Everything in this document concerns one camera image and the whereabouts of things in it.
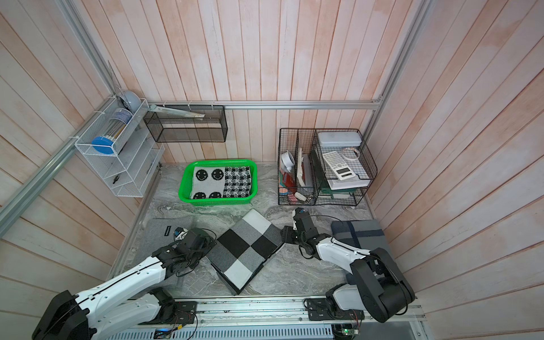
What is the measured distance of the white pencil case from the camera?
1.01 m

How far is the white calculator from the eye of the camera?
0.88 metres

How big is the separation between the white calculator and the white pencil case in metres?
0.06
